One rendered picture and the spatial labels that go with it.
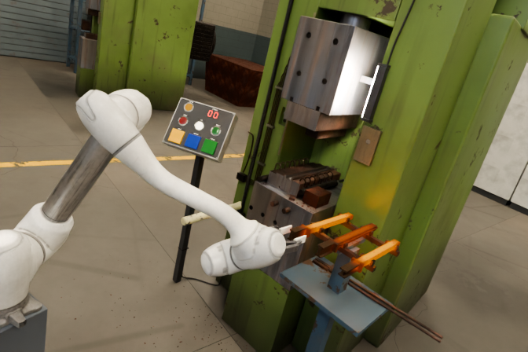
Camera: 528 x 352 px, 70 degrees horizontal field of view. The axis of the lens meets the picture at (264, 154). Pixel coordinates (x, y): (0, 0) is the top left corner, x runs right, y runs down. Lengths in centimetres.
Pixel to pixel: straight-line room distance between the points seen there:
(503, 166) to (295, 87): 535
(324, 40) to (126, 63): 497
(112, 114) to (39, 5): 825
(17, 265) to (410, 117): 156
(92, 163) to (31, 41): 808
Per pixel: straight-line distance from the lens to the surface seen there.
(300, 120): 185
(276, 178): 197
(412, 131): 176
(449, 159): 218
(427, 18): 178
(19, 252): 144
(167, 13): 646
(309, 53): 184
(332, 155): 232
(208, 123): 211
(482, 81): 214
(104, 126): 113
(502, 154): 688
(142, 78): 648
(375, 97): 178
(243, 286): 224
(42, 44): 943
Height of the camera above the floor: 166
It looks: 18 degrees down
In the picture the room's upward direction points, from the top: 14 degrees clockwise
